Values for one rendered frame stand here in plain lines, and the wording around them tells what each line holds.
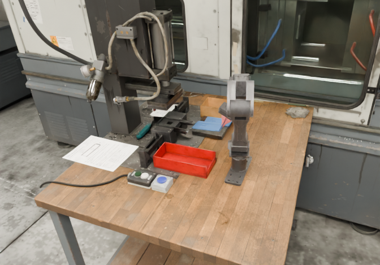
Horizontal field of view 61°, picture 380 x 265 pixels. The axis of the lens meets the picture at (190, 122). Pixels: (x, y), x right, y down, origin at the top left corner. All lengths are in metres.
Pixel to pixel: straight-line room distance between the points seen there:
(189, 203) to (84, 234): 1.37
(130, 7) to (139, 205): 0.79
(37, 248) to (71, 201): 1.22
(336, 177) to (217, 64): 1.03
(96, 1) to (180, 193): 0.87
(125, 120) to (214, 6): 0.84
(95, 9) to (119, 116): 0.52
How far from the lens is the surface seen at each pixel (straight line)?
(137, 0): 1.39
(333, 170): 2.22
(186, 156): 1.49
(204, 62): 2.11
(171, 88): 1.49
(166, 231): 1.18
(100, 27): 1.53
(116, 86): 1.60
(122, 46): 1.49
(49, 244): 2.56
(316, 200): 2.39
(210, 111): 1.76
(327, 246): 2.39
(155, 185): 1.32
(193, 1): 2.05
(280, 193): 1.32
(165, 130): 1.54
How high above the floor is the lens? 1.78
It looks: 30 degrees down
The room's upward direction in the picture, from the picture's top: 4 degrees counter-clockwise
